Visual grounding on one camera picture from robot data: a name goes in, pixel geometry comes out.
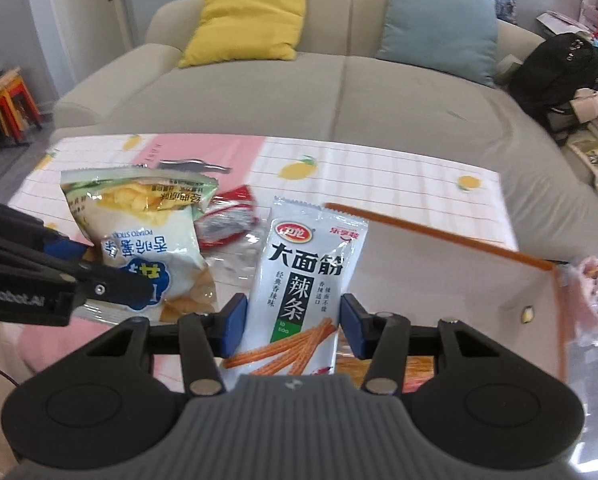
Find pink trash bin with bag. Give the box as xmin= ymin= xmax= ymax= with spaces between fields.
xmin=562 ymin=257 xmax=598 ymax=348

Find lemon print pink tablecloth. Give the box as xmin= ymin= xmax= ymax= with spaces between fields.
xmin=0 ymin=132 xmax=521 ymax=480

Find yellow cushion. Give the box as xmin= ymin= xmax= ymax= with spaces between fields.
xmin=179 ymin=0 xmax=307 ymax=68

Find white spicy strips packet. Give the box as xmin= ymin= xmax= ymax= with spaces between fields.
xmin=220 ymin=197 xmax=369 ymax=388

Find white door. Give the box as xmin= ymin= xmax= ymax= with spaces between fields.
xmin=29 ymin=0 xmax=132 ymax=96

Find green white potato chips bag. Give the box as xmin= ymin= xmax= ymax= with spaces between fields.
xmin=60 ymin=166 xmax=219 ymax=324

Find red french fries snack bag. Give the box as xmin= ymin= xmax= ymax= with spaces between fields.
xmin=335 ymin=333 xmax=435 ymax=394

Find red silver snack packet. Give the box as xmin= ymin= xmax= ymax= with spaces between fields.
xmin=195 ymin=185 xmax=258 ymax=252

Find clear bag of white candies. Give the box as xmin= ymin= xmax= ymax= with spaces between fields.
xmin=203 ymin=229 xmax=265 ymax=306

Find stacked orange red stools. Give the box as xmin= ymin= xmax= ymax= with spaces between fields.
xmin=0 ymin=67 xmax=42 ymax=144

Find black backpack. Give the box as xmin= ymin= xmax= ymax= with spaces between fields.
xmin=508 ymin=32 xmax=598 ymax=133

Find orange rimmed white box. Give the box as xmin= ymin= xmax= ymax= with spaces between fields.
xmin=331 ymin=204 xmax=570 ymax=380

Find printed tote bag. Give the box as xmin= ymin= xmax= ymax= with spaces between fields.
xmin=566 ymin=129 xmax=598 ymax=212

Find beige fabric sofa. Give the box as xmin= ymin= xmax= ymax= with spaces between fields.
xmin=54 ymin=0 xmax=598 ymax=261

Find light blue cushion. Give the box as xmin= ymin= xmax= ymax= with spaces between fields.
xmin=376 ymin=0 xmax=499 ymax=87

